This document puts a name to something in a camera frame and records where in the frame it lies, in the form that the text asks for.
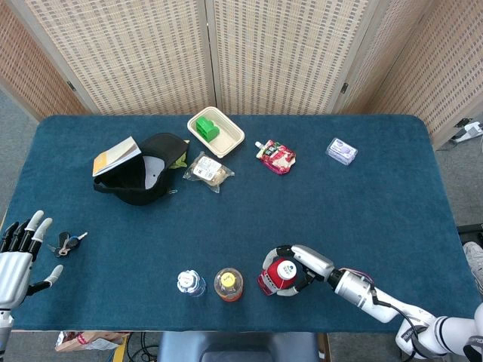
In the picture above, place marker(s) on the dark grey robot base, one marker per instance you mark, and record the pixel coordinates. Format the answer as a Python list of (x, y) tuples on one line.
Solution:
[(237, 347)]

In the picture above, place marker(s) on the white sneaker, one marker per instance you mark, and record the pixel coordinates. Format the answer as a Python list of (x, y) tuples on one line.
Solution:
[(474, 260)]

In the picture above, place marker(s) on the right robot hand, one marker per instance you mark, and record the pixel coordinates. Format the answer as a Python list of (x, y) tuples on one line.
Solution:
[(315, 265)]

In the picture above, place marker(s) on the bunch of keys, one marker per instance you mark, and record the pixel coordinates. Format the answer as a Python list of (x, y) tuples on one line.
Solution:
[(66, 243)]

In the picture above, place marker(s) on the blue table cloth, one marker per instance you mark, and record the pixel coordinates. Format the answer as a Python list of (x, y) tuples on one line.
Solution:
[(339, 226)]

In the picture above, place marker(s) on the woven folding screen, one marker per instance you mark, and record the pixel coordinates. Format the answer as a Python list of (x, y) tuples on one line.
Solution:
[(132, 56)]

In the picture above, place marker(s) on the purple wipes pack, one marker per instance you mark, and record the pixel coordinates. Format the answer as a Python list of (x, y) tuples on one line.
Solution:
[(341, 151)]

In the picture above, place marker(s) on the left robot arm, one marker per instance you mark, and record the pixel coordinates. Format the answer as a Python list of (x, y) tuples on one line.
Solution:
[(4, 328)]

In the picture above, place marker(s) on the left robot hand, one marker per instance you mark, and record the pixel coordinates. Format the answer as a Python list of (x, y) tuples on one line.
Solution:
[(13, 271)]

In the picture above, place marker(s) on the yellow and white booklet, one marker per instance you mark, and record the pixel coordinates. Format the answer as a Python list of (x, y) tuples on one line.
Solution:
[(115, 156)]

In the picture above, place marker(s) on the clear bag of biscuits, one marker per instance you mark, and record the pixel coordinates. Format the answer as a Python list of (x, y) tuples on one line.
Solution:
[(207, 171)]

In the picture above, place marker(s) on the beige food tray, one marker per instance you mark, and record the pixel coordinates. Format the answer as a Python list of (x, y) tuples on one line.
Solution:
[(230, 139)]

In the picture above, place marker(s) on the green snack packet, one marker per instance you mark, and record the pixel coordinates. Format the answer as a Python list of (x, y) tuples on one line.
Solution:
[(179, 162)]

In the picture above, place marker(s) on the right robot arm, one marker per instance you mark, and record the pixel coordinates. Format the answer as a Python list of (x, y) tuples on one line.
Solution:
[(356, 292)]

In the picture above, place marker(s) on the clear water bottle white cap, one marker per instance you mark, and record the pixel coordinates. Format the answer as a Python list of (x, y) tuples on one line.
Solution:
[(188, 282)]

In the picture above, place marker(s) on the white power strip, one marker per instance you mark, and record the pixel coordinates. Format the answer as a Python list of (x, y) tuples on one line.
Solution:
[(471, 130)]

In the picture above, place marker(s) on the silver paper clip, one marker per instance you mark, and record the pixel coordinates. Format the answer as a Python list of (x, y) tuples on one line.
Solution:
[(173, 191)]

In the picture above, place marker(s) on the black box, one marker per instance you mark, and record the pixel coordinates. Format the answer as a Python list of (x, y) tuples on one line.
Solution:
[(471, 230)]

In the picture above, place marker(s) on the black baseball cap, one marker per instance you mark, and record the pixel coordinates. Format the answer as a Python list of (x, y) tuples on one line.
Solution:
[(128, 188)]

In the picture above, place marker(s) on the red juice bottle white cap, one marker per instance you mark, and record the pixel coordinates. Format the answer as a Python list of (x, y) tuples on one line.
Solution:
[(285, 269)]

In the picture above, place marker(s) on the red drink pouch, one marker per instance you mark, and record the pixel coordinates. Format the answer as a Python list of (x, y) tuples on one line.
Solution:
[(277, 156)]

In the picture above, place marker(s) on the green plastic block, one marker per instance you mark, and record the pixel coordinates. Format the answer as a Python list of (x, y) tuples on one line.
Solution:
[(207, 129)]

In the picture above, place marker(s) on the orange drink bottle yellow cap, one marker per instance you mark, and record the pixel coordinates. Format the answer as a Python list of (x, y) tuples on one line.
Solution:
[(228, 281)]

